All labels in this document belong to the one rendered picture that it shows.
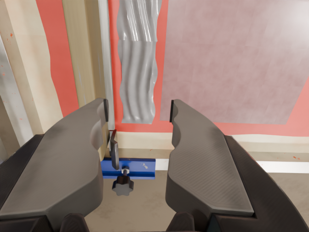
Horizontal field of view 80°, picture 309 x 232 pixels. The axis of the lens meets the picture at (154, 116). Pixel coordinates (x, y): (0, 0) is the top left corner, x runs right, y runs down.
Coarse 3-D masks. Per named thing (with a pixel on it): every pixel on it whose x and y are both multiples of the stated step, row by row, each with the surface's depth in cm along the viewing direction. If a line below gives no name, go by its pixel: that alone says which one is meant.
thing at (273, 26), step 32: (192, 0) 31; (224, 0) 31; (256, 0) 31; (288, 0) 32; (64, 32) 33; (160, 32) 34; (192, 32) 34; (224, 32) 34; (256, 32) 34; (288, 32) 34
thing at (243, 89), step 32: (64, 64) 36; (160, 64) 36; (192, 64) 37; (224, 64) 37; (256, 64) 37; (288, 64) 37; (64, 96) 39; (160, 96) 40; (192, 96) 40; (224, 96) 40; (256, 96) 40; (288, 96) 40; (128, 128) 44; (160, 128) 44; (224, 128) 44; (256, 128) 44; (288, 128) 45
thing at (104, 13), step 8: (104, 0) 28; (104, 8) 28; (104, 16) 29; (104, 24) 29; (104, 32) 30; (104, 40) 30; (104, 48) 31; (104, 56) 32; (104, 64) 32; (104, 72) 33; (104, 80) 34; (112, 80) 34; (112, 88) 35; (112, 96) 35; (112, 104) 36; (112, 112) 37; (112, 120) 38; (112, 128) 39
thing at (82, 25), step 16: (64, 0) 22; (80, 0) 22; (96, 0) 27; (64, 16) 23; (80, 16) 23; (96, 16) 27; (80, 32) 24; (96, 32) 27; (80, 48) 25; (96, 48) 28; (80, 64) 26; (96, 64) 28; (80, 80) 27; (96, 80) 28; (80, 96) 28; (96, 96) 29
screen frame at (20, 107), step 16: (0, 0) 30; (0, 16) 30; (0, 32) 30; (0, 48) 31; (16, 48) 34; (0, 64) 32; (16, 64) 34; (0, 80) 34; (16, 80) 34; (16, 96) 35; (32, 96) 39; (16, 112) 37; (32, 112) 39; (16, 128) 39; (32, 128) 39; (160, 160) 44; (256, 160) 45; (272, 160) 45; (288, 160) 46; (304, 160) 46
